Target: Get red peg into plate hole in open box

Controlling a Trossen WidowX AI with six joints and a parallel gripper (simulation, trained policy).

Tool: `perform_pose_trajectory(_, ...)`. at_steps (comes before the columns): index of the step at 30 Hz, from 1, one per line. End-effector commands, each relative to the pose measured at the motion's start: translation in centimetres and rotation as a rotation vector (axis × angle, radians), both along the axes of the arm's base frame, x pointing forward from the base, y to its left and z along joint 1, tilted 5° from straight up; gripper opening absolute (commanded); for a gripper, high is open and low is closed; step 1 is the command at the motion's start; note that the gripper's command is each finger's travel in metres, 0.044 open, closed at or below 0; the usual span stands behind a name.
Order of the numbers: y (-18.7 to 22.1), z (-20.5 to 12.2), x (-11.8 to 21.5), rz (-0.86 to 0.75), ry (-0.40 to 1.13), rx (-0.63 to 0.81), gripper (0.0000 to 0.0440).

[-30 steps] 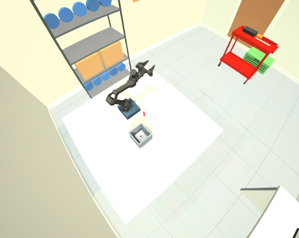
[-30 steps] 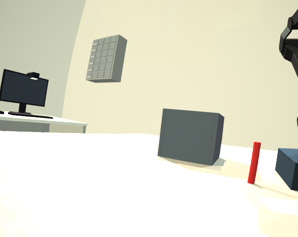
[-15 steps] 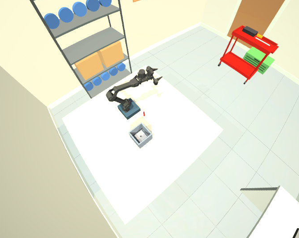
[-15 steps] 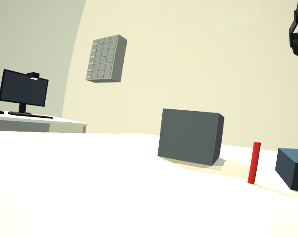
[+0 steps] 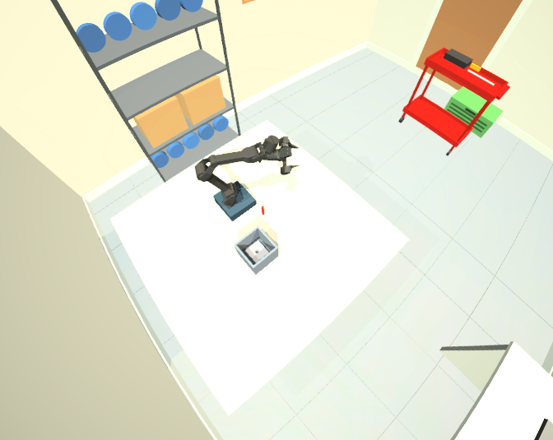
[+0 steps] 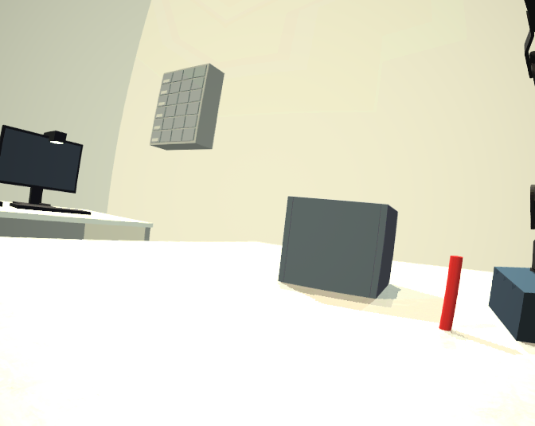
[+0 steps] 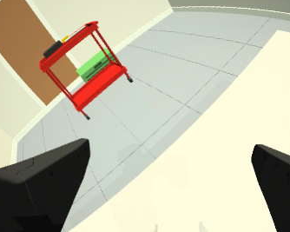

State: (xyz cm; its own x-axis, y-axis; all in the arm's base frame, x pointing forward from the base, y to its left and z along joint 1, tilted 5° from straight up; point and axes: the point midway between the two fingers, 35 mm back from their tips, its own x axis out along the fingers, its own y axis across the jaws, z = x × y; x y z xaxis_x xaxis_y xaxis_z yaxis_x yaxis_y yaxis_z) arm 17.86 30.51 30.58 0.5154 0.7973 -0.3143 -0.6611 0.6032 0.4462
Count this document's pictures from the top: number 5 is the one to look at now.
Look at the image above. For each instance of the white square plate with hole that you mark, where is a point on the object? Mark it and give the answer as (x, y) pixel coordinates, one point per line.
(256, 252)

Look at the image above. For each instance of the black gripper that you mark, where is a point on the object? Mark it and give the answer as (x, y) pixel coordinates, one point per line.
(285, 169)

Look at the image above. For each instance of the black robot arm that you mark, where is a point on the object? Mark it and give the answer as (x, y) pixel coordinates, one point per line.
(248, 155)

